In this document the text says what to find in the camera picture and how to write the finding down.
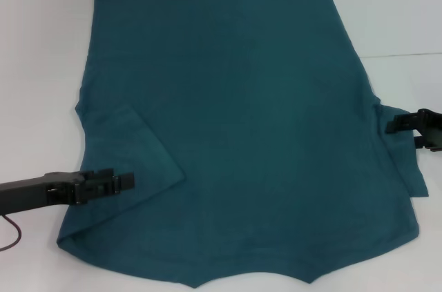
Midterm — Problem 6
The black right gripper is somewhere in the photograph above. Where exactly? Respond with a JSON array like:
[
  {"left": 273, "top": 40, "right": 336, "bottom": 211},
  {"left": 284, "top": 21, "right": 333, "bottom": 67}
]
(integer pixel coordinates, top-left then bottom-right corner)
[{"left": 385, "top": 107, "right": 442, "bottom": 153}]

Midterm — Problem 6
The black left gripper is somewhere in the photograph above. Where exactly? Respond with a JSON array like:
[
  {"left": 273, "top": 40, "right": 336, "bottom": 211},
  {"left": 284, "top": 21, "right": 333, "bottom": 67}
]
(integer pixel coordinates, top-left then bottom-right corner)
[{"left": 0, "top": 167, "right": 136, "bottom": 216}]

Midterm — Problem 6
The blue t-shirt with white print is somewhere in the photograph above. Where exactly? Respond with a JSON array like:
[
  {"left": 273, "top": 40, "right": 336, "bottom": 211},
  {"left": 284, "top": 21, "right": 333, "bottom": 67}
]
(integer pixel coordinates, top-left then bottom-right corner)
[{"left": 57, "top": 0, "right": 430, "bottom": 289}]

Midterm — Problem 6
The dark red left arm cable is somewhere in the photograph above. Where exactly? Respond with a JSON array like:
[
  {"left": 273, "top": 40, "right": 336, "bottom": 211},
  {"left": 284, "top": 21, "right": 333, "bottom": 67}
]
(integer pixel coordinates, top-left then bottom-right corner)
[{"left": 0, "top": 213, "right": 24, "bottom": 253}]

